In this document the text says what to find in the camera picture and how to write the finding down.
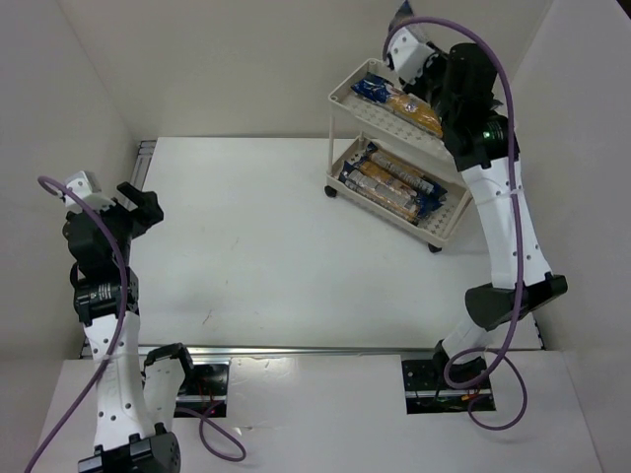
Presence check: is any blue and yellow spaghetti bag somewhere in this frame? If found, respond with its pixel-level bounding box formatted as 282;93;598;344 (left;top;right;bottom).
338;161;437;226

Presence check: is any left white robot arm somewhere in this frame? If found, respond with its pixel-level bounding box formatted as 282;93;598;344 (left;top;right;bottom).
62;171;192;472

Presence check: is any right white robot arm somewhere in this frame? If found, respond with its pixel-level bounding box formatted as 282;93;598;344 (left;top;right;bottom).
392;42;568;375

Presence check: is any white two-tier utility cart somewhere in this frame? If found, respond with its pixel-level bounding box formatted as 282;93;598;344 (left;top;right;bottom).
324;58;472;253

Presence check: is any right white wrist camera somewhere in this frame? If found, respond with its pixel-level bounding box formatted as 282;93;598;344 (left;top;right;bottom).
387;27;434;83

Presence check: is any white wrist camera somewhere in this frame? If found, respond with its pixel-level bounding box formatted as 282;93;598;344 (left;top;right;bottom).
387;27;434;83
64;170;115;214

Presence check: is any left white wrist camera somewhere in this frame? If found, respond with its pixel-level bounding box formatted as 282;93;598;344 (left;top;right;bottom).
64;170;115;214

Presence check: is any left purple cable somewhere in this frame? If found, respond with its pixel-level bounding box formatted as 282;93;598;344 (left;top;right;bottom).
23;175;247;473

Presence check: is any purple cable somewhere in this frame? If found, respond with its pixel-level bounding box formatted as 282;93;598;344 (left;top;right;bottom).
382;16;529;433
23;175;247;473

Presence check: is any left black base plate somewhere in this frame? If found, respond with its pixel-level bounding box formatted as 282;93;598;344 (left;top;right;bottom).
176;361;230;419

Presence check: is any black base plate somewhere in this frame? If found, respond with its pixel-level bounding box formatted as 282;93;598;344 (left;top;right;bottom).
401;359;496;415
176;361;230;419

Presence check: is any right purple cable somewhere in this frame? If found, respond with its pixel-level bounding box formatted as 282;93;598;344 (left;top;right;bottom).
382;16;529;433

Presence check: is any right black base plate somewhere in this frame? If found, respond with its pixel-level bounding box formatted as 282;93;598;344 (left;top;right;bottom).
401;359;496;415

